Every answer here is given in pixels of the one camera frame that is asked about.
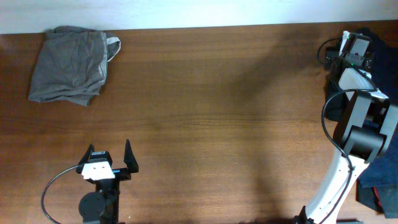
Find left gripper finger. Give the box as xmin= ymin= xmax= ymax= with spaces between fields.
xmin=78 ymin=144 xmax=94 ymax=166
xmin=124 ymin=139 xmax=139 ymax=173

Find black garment with red trim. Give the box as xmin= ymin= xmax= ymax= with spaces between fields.
xmin=323 ymin=45 xmax=398 ymax=219

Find navy blue shorts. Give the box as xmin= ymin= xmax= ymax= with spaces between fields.
xmin=357 ymin=27 xmax=397 ymax=188

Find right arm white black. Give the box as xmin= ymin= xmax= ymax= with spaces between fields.
xmin=292 ymin=31 xmax=397 ymax=223

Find grey folded garment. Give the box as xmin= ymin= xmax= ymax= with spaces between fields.
xmin=28 ymin=26 xmax=121 ymax=106

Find left black cable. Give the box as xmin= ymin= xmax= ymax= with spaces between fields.
xmin=40 ymin=164 xmax=84 ymax=224

